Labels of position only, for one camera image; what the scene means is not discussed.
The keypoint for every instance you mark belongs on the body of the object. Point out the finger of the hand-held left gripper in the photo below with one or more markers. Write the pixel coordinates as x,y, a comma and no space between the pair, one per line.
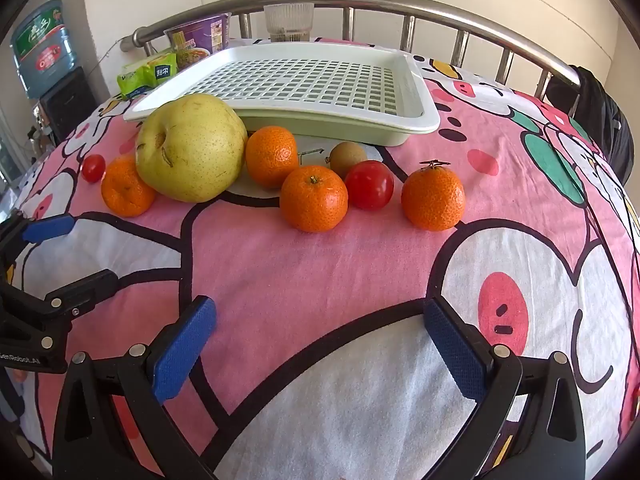
90,287
47,228

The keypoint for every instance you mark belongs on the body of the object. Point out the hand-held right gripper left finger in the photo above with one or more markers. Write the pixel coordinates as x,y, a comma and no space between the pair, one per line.
185,350

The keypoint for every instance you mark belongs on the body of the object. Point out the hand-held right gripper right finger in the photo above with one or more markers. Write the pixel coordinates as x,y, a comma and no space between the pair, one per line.
455,355

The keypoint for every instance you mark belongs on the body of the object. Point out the small orange mandarin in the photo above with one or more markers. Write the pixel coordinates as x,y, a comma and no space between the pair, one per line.
125,195

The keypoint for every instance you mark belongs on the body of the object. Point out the orange mandarin with leafy stem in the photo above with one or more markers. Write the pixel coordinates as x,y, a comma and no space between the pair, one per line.
432,200

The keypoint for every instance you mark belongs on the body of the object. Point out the large yellow pear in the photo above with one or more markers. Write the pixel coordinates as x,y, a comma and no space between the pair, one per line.
192,150

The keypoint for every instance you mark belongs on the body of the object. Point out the large red tomato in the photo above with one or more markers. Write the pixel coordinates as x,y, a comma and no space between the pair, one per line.
369,187

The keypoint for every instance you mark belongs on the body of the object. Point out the brown kiwi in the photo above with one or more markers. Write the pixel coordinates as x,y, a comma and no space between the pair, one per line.
347,156

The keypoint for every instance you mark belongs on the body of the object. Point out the white slotted drain tray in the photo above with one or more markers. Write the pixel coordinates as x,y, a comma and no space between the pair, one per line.
310,80

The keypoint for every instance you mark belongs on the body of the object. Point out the small red cherry tomato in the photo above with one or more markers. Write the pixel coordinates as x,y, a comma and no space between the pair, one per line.
93,168

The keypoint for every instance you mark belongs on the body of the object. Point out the black water dispenser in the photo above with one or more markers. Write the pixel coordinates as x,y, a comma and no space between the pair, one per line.
67,105

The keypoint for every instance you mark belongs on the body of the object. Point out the pink cartoon printed bed sheet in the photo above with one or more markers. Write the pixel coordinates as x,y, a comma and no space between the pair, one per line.
300,270

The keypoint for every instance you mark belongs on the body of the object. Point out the blue water jug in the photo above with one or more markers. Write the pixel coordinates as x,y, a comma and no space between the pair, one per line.
45,50

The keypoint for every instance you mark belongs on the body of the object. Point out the green snack packet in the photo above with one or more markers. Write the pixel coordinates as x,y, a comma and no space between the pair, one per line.
145,77

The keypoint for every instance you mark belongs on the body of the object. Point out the purple instant noodle bowl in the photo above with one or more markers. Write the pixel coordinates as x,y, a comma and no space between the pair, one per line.
200,40

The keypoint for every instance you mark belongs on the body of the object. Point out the black bag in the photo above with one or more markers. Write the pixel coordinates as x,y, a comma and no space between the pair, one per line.
595,110

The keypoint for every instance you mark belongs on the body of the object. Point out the ribbed clear glass cup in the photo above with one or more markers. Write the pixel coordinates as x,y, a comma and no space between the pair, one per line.
288,22

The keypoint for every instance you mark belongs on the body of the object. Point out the steel bed rail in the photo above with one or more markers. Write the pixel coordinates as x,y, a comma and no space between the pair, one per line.
400,2

